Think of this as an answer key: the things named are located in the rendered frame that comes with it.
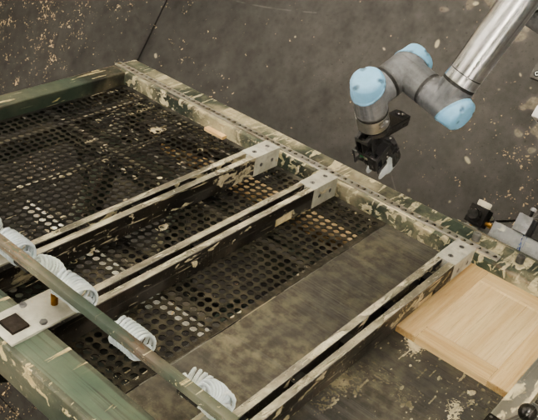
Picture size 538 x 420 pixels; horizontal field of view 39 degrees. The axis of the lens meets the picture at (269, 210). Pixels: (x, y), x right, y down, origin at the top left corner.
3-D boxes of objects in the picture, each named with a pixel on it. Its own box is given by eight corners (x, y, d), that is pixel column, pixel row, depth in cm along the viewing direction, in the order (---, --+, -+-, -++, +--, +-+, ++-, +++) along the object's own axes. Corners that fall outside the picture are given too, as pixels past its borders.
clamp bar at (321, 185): (339, 198, 243) (353, 132, 230) (14, 382, 162) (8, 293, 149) (314, 185, 248) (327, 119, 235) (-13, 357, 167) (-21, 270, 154)
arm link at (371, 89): (395, 74, 159) (364, 98, 158) (399, 108, 168) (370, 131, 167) (370, 56, 164) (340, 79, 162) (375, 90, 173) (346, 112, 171)
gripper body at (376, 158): (353, 162, 183) (346, 132, 174) (374, 138, 186) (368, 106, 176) (379, 177, 180) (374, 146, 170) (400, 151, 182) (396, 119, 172)
